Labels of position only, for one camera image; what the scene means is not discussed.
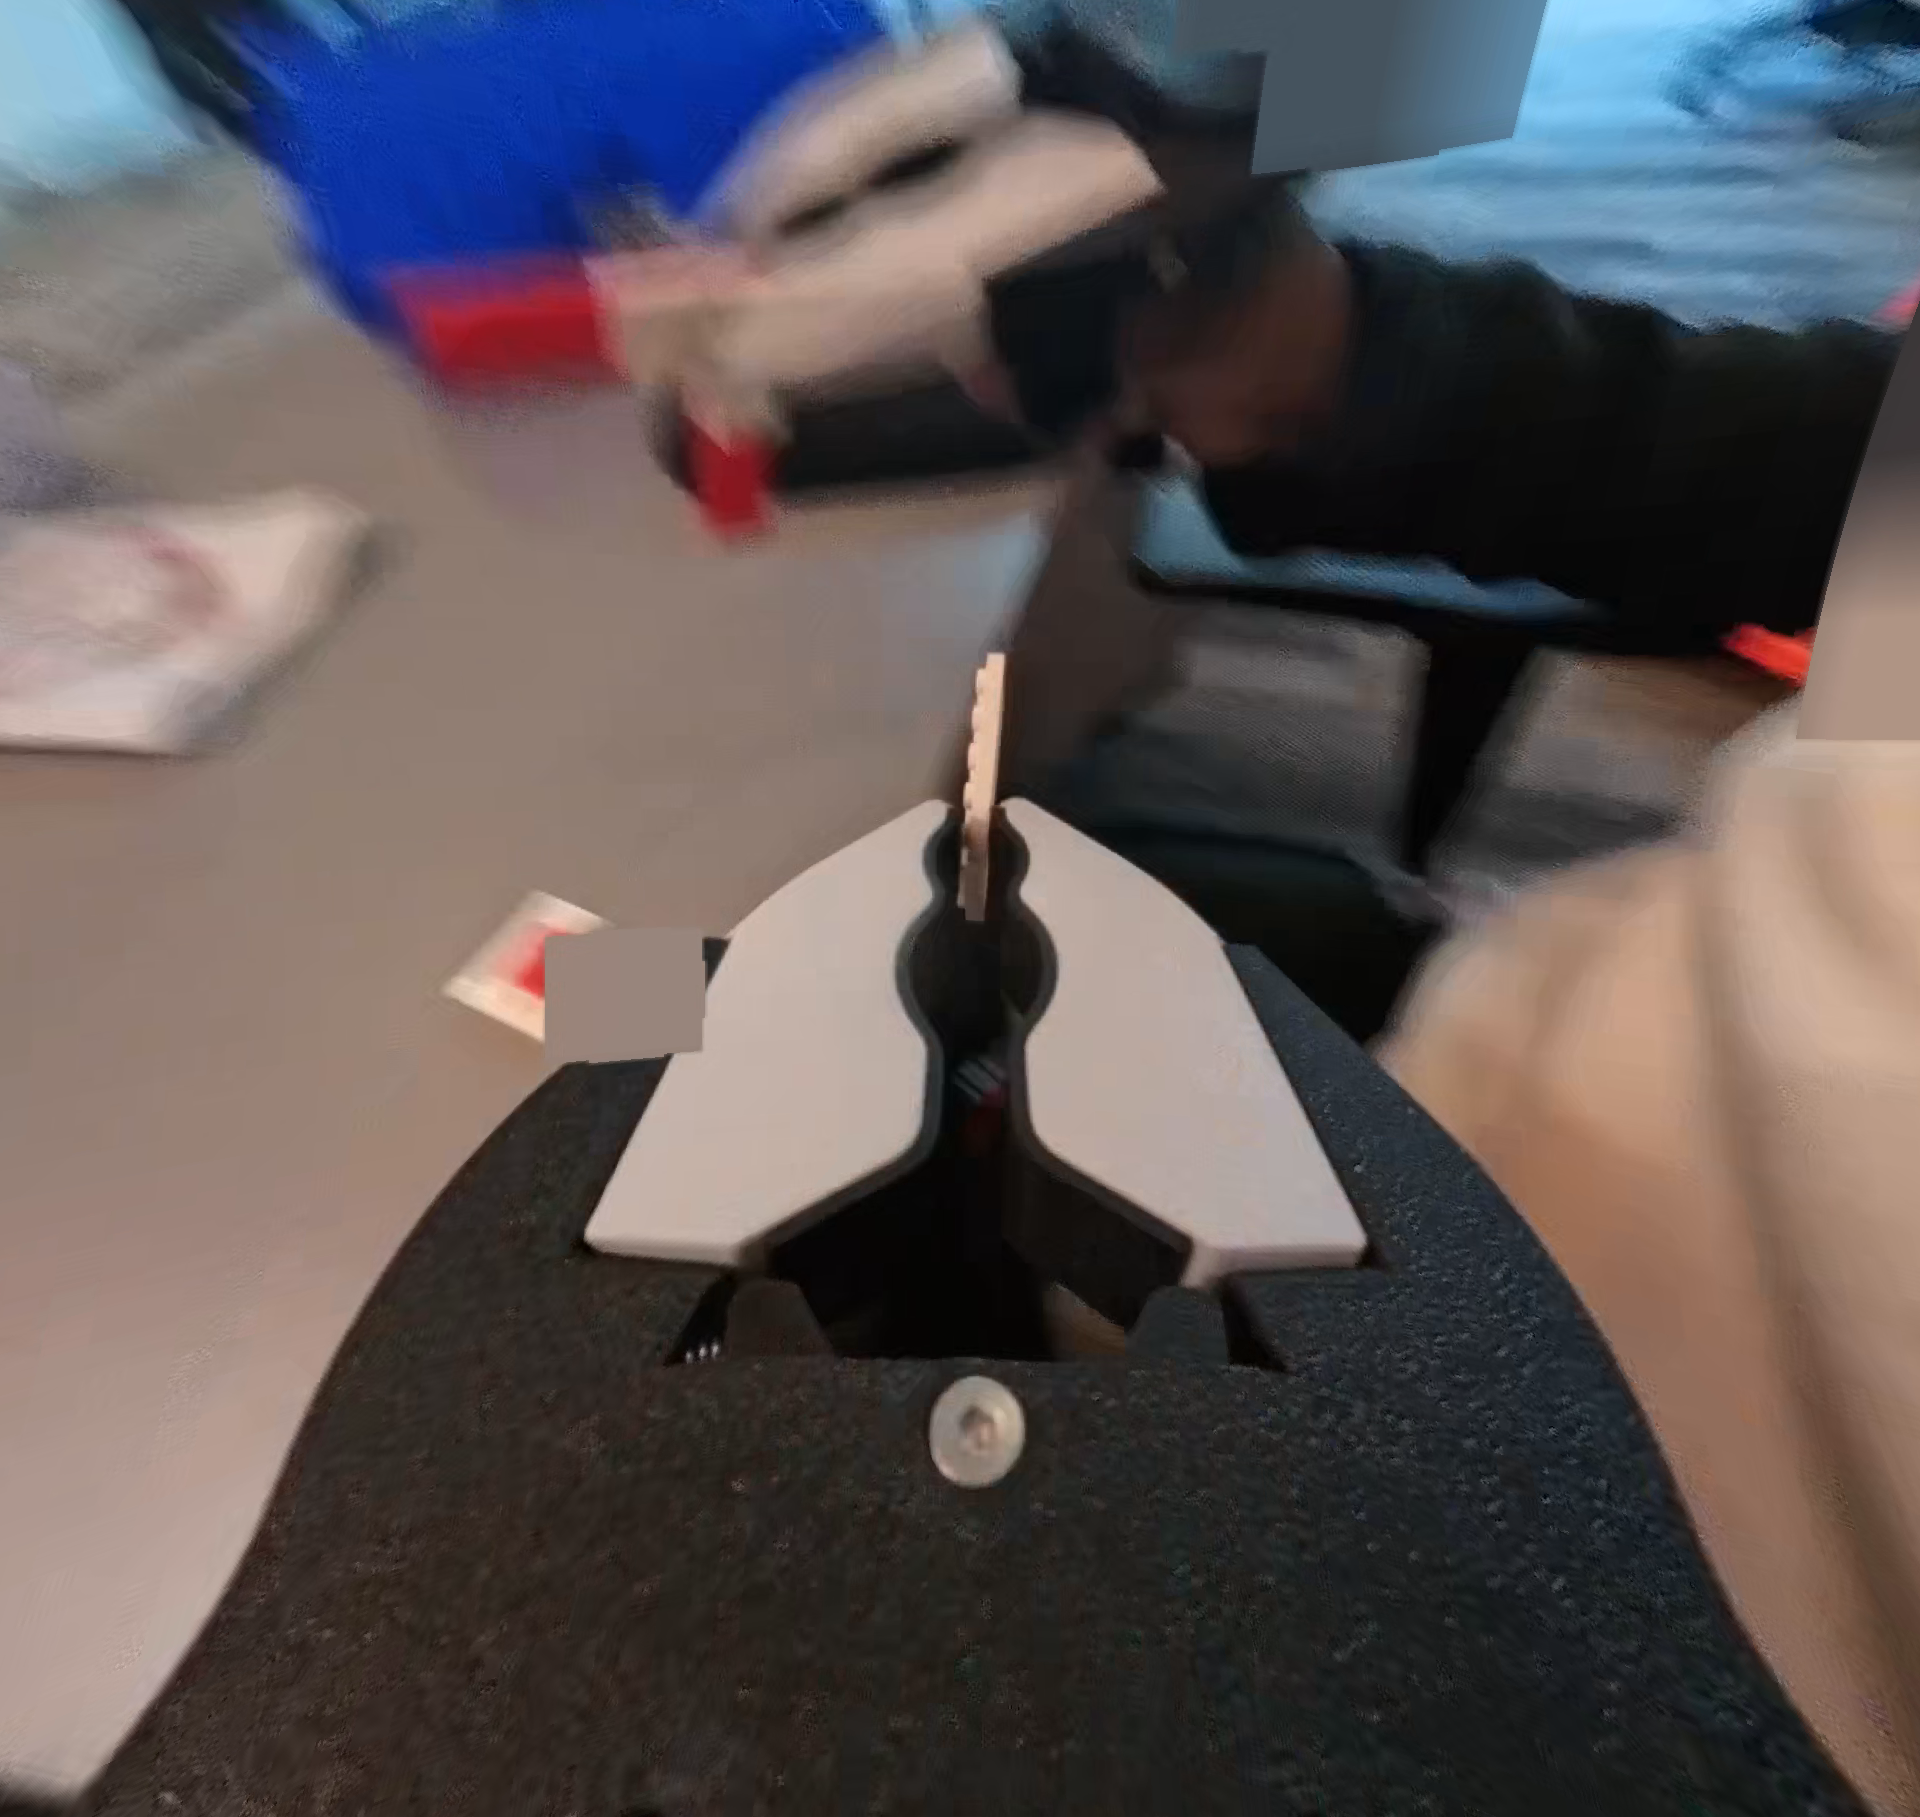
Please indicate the grey desk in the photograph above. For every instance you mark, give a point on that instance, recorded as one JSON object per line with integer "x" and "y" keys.
{"x": 451, "y": 797}

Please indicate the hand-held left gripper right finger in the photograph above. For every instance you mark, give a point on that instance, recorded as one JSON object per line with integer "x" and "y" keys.
{"x": 1171, "y": 1083}

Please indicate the red white card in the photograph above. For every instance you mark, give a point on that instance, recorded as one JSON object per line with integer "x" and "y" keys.
{"x": 502, "y": 969}

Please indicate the blue plastic bin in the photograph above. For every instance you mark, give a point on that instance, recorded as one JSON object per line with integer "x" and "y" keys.
{"x": 526, "y": 121}

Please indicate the small orange object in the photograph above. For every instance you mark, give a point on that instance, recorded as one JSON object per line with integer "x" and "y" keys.
{"x": 1770, "y": 651}

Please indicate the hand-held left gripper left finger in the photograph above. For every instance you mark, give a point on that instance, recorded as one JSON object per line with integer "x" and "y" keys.
{"x": 780, "y": 1051}

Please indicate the person's right hand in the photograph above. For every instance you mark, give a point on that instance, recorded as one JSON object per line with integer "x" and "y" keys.
{"x": 1237, "y": 331}

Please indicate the black chair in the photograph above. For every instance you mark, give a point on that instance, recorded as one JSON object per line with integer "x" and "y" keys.
{"x": 1351, "y": 600}

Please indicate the red building brick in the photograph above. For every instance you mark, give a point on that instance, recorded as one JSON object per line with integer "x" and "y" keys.
{"x": 730, "y": 476}

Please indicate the instruction booklet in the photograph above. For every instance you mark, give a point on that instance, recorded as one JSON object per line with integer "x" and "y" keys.
{"x": 148, "y": 623}

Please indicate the person's beige pants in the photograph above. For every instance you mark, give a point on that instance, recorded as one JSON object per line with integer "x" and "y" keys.
{"x": 1651, "y": 1172}

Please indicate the beige building plate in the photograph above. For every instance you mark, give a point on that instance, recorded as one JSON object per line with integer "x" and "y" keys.
{"x": 985, "y": 780}

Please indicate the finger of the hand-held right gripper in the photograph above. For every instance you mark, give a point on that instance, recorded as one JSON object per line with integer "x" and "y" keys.
{"x": 869, "y": 121}
{"x": 855, "y": 295}

